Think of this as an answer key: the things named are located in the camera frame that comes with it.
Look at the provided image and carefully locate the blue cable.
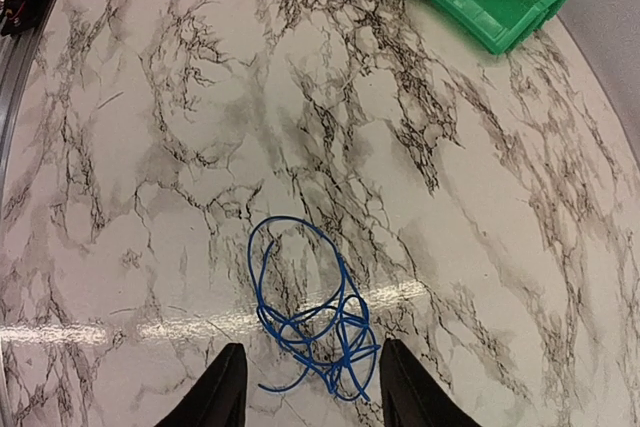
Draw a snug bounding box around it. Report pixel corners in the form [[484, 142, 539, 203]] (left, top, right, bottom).
[[247, 215, 382, 403]]

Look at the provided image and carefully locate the aluminium front rail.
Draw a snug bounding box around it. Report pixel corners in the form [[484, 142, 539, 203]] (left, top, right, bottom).
[[1, 0, 57, 178]]

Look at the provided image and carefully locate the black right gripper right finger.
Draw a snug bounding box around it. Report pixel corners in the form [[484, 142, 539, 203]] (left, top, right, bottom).
[[381, 339, 479, 427]]

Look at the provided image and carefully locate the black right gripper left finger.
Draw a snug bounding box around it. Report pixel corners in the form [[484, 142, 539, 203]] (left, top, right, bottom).
[[156, 343, 248, 427]]

